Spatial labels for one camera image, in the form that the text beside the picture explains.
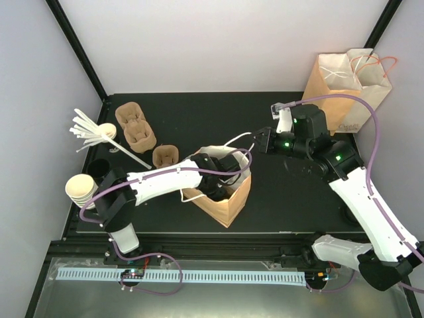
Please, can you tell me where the small brown paper bag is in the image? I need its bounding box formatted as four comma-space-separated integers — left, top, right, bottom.
180, 132, 252, 228

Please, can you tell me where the stack of paper cups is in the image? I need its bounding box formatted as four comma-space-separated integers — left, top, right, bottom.
65, 174, 98, 208

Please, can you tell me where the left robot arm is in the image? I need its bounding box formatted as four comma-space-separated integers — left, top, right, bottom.
93, 149, 251, 264

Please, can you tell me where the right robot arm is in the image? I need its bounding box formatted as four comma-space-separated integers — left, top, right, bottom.
253, 103, 423, 291

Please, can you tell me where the large brown paper bag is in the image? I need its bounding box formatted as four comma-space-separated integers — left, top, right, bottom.
302, 53, 362, 134

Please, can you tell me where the stack of pulp cup carriers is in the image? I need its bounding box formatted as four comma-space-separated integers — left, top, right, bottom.
115, 102, 157, 154

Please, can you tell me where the cup holding straws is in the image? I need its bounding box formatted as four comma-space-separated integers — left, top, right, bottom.
99, 123, 117, 140

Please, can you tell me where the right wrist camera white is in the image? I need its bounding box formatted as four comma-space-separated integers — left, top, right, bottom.
270, 102, 295, 134

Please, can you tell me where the light blue cable duct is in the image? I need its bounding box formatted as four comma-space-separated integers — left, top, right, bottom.
56, 268, 306, 287

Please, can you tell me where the white paper bag orange handle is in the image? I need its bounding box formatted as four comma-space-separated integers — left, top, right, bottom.
336, 48, 398, 133

